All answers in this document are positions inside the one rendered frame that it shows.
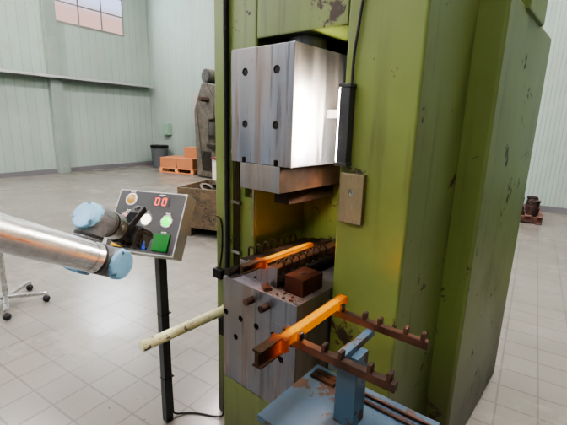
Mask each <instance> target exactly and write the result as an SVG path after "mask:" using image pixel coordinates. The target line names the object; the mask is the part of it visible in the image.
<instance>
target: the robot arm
mask: <svg viewBox="0 0 567 425"><path fill-rule="evenodd" d="M146 212H147V209H146V207H142V206H135V207H134V208H133V209H132V210H131V211H130V212H129V213H128V215H127V216H126V217H124V216H122V215H121V214H119V213H117V212H113V211H111V210H110V209H108V208H106V207H103V206H102V205H100V204H98V203H94V202H84V203H82V204H80V205H79V206H78V207H77V208H76V209H75V210H74V212H73V216H72V221H73V224H74V226H75V229H74V231H73V234H68V233H64V232H62V231H59V230H56V229H51V228H48V227H46V226H43V225H39V224H37V223H32V222H29V221H26V220H23V219H21V218H16V217H13V216H10V215H7V214H4V213H1V212H0V253H3V254H8V255H11V256H18V257H23V258H26V259H31V260H34V261H42V262H45V263H50V264H53V265H58V266H62V267H63V268H65V269H67V270H70V271H72V272H76V273H80V274H84V275H89V274H90V273H92V274H96V275H100V276H104V277H109V278H111V279H116V280H119V279H123V278H124V277H125V276H126V275H127V274H128V273H129V272H130V271H131V269H132V263H133V259H132V254H131V253H130V252H129V251H128V250H125V249H123V248H121V249H120V248H116V247H114V246H111V245H106V244H103V243H102V242H103V239H104V237H106V238H108V239H111V240H110V242H113V243H115V244H117V245H119V246H121V247H124V248H126V247H127V248H129V249H134V250H136V249H139V250H141V248H142V245H143V242H144V247H145V248H147V247H148V246H149V242H150V240H152V239H153V235H152V232H151V231H149V230H147V229H145V228H143V227H141V226H137V225H136V224H137V223H138V221H139V220H140V219H141V218H142V216H143V215H144V214H145V213H146Z"/></svg>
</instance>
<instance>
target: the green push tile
mask: <svg viewBox="0 0 567 425"><path fill-rule="evenodd" d="M170 237H171V235H168V234H154V239H153V243H152V246H151V251H157V252H164V253H167V250H168V247H169V243H170Z"/></svg>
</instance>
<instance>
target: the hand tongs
mask: <svg viewBox="0 0 567 425"><path fill-rule="evenodd" d="M310 376H311V378H313V379H316V380H318V381H320V382H322V383H323V384H325V385H328V386H330V387H332V388H334V387H335V386H336V376H334V375H332V374H329V373H328V372H326V371H324V370H322V369H319V368H317V369H316V370H315V371H313V372H312V373H311V374H310ZM364 396H366V397H368V398H370V399H371V400H373V401H376V402H378V403H380V404H382V405H383V406H386V407H388V408H390V409H392V410H394V411H396V412H399V413H401V414H403V415H404V416H406V417H409V418H411V419H413V420H414V421H416V422H419V423H421V424H423V425H433V424H431V423H429V422H426V421H425V420H423V419H421V418H419V417H416V416H414V415H413V414H410V413H408V412H405V411H404V410H402V409H400V408H398V407H396V406H394V405H392V404H390V403H388V402H386V401H383V400H382V399H379V398H377V397H375V396H373V395H371V394H369V393H366V392H365V393H364ZM364 403H365V404H366V405H368V406H371V407H373V408H375V409H376V410H378V411H380V412H383V413H385V414H386V415H388V416H390V417H392V418H394V419H396V420H398V421H399V422H402V423H404V424H406V425H416V424H414V423H412V422H410V421H408V420H406V419H404V418H402V417H399V416H398V415H396V414H394V413H392V412H389V411H388V410H386V409H384V408H382V407H380V406H378V405H376V404H375V403H373V402H371V401H368V400H366V399H364Z"/></svg>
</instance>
